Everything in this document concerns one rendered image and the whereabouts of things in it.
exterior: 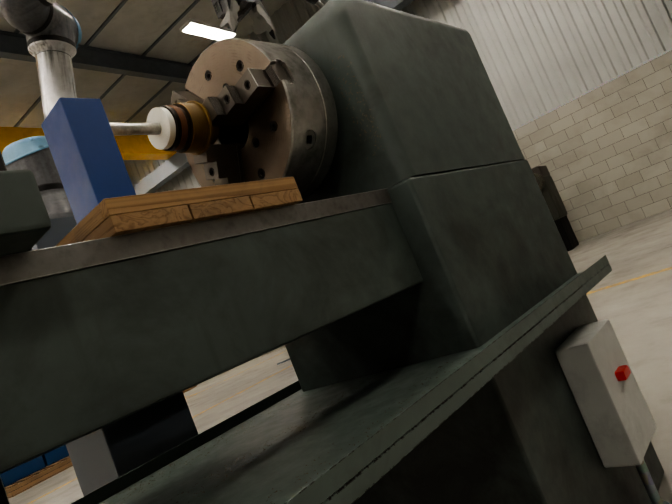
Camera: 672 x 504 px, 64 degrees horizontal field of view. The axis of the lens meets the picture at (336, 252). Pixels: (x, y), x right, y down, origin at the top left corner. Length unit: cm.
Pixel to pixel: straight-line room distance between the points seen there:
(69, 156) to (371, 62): 55
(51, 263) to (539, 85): 1069
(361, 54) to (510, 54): 1026
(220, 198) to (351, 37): 48
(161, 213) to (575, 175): 1031
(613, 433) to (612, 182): 955
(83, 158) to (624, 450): 112
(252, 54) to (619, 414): 99
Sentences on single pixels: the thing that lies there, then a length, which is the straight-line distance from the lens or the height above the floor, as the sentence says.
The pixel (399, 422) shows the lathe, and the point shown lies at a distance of 64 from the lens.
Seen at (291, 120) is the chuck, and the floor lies 102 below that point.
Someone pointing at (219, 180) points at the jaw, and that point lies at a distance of 103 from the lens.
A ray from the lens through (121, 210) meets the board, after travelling 64.
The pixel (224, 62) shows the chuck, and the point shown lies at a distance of 106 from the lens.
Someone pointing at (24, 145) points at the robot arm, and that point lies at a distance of 144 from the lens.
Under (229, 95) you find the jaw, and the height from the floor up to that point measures 109.
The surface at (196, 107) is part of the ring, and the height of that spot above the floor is 110.
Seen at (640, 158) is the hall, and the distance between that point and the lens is 1067.
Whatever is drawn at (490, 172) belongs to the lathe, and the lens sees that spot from 128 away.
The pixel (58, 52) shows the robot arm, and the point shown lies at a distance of 166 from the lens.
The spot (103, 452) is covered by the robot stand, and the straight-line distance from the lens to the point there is 127.
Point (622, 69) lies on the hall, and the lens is 1086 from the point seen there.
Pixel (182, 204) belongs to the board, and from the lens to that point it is 68.
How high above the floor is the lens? 71
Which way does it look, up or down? 5 degrees up
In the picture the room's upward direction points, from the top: 22 degrees counter-clockwise
